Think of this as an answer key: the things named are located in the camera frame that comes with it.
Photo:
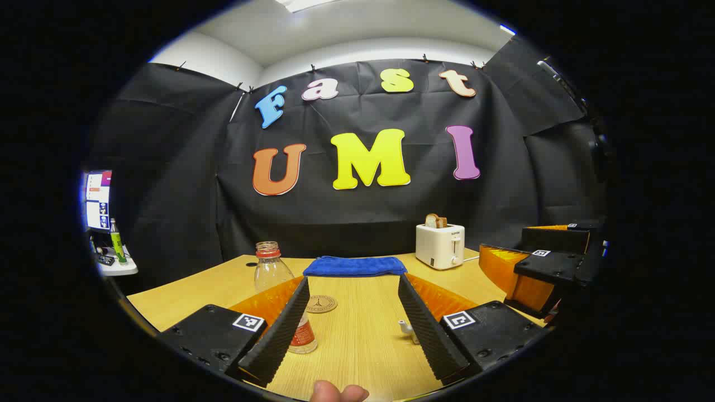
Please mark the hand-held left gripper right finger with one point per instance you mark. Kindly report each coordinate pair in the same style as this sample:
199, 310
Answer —
427, 329

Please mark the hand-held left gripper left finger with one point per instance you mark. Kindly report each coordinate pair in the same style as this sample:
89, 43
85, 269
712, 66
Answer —
279, 329

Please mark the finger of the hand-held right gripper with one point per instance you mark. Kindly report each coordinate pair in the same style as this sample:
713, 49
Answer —
544, 268
558, 239

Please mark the white teacup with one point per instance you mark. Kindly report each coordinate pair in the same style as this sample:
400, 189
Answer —
408, 330

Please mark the round cork coaster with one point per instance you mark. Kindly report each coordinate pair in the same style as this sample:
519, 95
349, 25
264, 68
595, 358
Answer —
322, 304

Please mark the clear plastic water bottle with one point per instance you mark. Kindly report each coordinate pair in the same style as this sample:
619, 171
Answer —
271, 271

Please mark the green bottle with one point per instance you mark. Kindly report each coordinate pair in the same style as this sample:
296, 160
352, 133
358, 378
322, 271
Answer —
117, 243

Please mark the white toaster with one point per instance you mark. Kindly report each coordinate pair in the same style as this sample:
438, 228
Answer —
438, 248

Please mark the blue towel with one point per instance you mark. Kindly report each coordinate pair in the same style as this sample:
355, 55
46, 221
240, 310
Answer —
354, 266

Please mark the bread slice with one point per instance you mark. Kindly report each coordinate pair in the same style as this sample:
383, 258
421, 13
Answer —
434, 221

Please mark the white side table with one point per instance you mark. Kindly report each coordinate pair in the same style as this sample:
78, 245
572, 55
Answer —
120, 268

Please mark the black keyboard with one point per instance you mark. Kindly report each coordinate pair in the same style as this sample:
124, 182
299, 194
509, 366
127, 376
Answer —
105, 259

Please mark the computer monitor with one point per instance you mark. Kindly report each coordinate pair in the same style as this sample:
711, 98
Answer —
98, 201

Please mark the ceiling light panel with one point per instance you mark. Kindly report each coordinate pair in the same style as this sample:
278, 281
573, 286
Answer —
301, 4

